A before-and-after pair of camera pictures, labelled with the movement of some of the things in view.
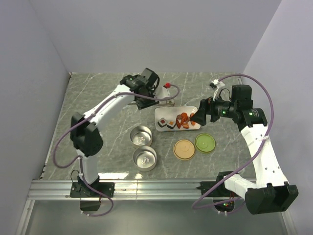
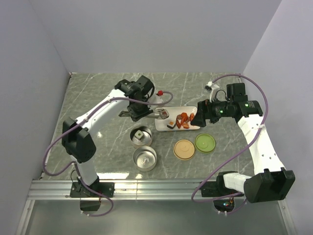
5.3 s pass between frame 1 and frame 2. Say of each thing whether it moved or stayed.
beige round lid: stayed
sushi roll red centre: moved
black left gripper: moved
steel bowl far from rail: stayed
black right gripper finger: stayed
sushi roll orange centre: stayed
